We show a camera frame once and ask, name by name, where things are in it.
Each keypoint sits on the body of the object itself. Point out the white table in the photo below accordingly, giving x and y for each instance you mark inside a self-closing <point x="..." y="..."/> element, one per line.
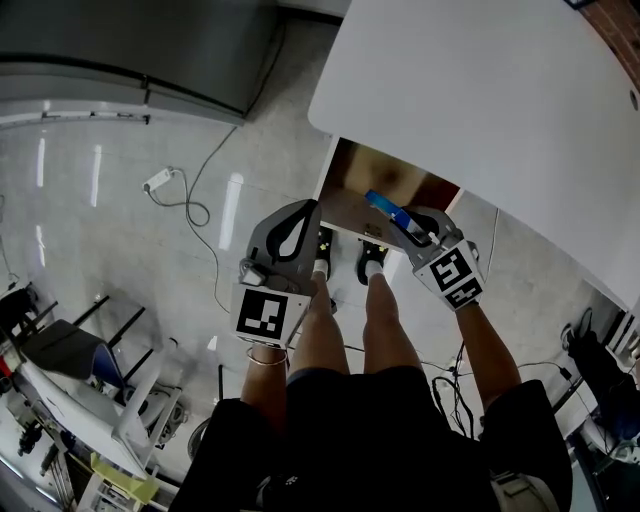
<point x="80" y="405"/>

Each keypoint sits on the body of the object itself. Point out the person's black clothing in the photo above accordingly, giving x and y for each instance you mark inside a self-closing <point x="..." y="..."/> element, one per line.
<point x="375" y="440"/>

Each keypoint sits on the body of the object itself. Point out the person's left forearm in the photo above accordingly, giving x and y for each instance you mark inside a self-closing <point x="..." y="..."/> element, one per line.
<point x="262" y="395"/>

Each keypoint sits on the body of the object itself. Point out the dark padded chair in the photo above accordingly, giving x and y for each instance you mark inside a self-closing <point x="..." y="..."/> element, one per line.
<point x="60" y="347"/>

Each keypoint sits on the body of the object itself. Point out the blue packet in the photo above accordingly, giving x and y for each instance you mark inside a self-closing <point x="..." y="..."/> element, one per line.
<point x="387" y="205"/>

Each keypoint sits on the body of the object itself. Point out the person's right leg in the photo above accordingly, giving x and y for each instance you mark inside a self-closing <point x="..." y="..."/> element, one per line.
<point x="385" y="325"/>

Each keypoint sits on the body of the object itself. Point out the person's left black shoe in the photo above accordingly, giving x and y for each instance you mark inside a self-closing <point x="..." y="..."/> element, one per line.
<point x="322" y="247"/>

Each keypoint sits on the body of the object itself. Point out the person's right forearm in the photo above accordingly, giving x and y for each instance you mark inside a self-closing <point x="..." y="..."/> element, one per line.
<point x="485" y="360"/>

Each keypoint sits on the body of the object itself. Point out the white drawer brown inside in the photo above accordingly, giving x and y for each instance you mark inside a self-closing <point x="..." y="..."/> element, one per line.
<point x="350" y="200"/>

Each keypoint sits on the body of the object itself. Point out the person's right black shoe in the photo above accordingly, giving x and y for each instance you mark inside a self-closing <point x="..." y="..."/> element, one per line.
<point x="371" y="255"/>

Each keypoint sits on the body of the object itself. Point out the white desk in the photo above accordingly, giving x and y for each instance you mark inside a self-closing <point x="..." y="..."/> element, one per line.
<point x="475" y="100"/>

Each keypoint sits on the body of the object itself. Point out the person's leg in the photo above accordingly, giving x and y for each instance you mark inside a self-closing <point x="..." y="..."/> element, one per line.
<point x="320" y="330"/>
<point x="385" y="325"/>

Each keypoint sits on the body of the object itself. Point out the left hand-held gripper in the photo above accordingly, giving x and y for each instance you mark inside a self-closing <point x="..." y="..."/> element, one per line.
<point x="262" y="312"/>

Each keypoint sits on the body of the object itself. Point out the person's black shoe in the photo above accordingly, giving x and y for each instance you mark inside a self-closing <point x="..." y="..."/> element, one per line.
<point x="322" y="247"/>
<point x="371" y="255"/>

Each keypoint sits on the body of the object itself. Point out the person's left leg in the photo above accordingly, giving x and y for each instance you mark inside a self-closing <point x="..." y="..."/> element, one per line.
<point x="320" y="330"/>

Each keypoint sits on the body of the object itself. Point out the yellow-green plastic object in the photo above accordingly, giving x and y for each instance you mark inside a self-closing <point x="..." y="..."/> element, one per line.
<point x="120" y="477"/>

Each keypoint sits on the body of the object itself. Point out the grey fabric pouch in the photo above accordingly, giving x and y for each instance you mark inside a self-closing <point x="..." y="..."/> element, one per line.
<point x="520" y="495"/>

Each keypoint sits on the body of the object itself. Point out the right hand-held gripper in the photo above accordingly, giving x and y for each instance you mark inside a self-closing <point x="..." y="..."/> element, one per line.
<point x="455" y="277"/>

